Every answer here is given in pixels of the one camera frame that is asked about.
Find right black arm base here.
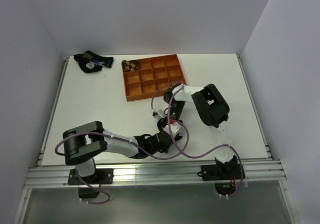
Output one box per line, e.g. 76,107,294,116
197,163,245,181

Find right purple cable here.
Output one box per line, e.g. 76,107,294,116
150,81,245,197

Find aluminium front rail frame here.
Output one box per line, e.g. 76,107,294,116
23,160,286,189

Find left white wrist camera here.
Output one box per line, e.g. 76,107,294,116
163,118,182,137

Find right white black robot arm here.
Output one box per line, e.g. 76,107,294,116
163,81,242,179

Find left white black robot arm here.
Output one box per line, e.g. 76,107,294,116
55,121,173,183

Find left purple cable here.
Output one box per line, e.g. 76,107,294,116
54,120,190,205

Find purple cable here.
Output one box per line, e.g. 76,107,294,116
54,120,190,205
150,81,245,197

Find black white striped sock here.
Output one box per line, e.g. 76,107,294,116
174,134,182,142

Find orange compartment tray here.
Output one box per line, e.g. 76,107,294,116
122,54,186,101

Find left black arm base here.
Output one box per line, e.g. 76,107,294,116
67,168,114,185

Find black blue sock pile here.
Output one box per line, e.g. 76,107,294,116
73,51,114,74

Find brown yellow argyle sock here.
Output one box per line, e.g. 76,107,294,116
121,60,140,73

